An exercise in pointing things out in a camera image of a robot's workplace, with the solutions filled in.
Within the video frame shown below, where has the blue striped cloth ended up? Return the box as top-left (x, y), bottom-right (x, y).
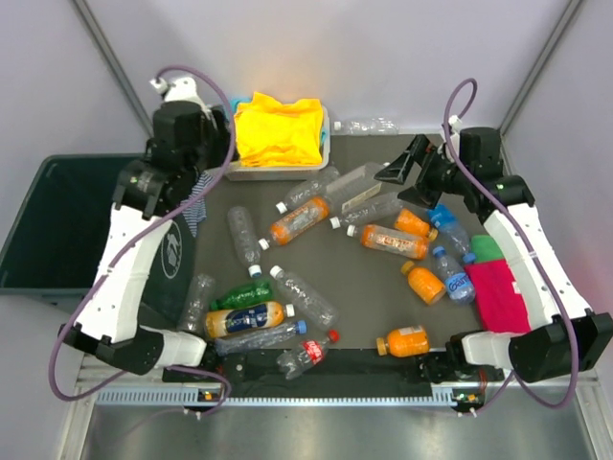
top-left (181, 172), bottom-right (214, 238)

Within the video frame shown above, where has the clear bottle white cap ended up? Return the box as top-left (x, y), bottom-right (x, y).
top-left (227, 206), bottom-right (262, 278)

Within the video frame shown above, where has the white plastic basket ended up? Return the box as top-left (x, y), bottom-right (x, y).
top-left (225, 105), bottom-right (330, 181)

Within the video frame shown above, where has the clear bottle blue cap front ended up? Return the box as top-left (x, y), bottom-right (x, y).
top-left (215, 320), bottom-right (307, 357)

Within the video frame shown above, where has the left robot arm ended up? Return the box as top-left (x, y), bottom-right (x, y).
top-left (58, 101), bottom-right (235, 380)

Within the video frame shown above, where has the blue cap bottle by right arm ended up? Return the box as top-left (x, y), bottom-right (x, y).
top-left (426, 203), bottom-right (476, 265)

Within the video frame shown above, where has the clear crushed bottle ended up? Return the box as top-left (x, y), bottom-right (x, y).
top-left (269, 265), bottom-right (339, 332)

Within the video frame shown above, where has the orange bottle near front edge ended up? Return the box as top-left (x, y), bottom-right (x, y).
top-left (375, 327), bottom-right (430, 357)

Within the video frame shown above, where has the crushed green bottle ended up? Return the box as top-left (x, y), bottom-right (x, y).
top-left (209, 280), bottom-right (274, 311)

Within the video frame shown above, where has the green cloth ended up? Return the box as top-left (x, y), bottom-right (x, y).
top-left (470, 235), bottom-right (505, 264)

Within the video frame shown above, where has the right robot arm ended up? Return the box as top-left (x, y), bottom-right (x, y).
top-left (375, 127), bottom-right (612, 382)

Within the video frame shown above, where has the magenta cloth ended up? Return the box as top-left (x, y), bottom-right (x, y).
top-left (465, 259), bottom-right (531, 334)

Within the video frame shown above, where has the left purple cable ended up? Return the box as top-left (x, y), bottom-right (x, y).
top-left (50, 64), bottom-right (238, 417)

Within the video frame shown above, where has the large clear bottle with label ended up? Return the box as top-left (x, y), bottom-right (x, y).
top-left (324, 162), bottom-right (388, 216)

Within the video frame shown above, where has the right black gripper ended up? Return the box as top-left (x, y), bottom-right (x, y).
top-left (375, 135), bottom-right (472, 210)

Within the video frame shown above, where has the grey cable duct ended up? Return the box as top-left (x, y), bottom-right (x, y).
top-left (96, 386), bottom-right (458, 407)

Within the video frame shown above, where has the clear ribbed bottle middle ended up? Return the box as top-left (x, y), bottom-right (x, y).
top-left (329, 192), bottom-right (403, 229)

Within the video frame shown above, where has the dark green plastic bin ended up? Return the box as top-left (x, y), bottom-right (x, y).
top-left (0, 153), bottom-right (200, 322)

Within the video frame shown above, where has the red cap cola bottle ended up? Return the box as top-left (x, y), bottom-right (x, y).
top-left (277, 330), bottom-right (340, 380)

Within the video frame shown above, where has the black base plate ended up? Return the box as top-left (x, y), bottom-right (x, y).
top-left (161, 347), bottom-right (507, 385)

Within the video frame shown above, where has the blue label bottle right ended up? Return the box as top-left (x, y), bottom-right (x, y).
top-left (432, 246), bottom-right (476, 304)

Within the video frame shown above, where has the orange bottle with dark label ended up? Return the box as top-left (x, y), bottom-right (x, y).
top-left (204, 301), bottom-right (296, 338)

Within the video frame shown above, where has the yellow cloth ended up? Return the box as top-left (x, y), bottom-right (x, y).
top-left (234, 92), bottom-right (324, 168)

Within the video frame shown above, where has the teal cloth in basket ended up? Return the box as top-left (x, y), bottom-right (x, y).
top-left (231, 98), bottom-right (251, 113)

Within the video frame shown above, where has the orange bottle tall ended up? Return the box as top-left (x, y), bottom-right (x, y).
top-left (258, 196), bottom-right (329, 250)

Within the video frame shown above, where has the orange bottle with white label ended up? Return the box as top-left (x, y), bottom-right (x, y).
top-left (346, 224), bottom-right (429, 260)

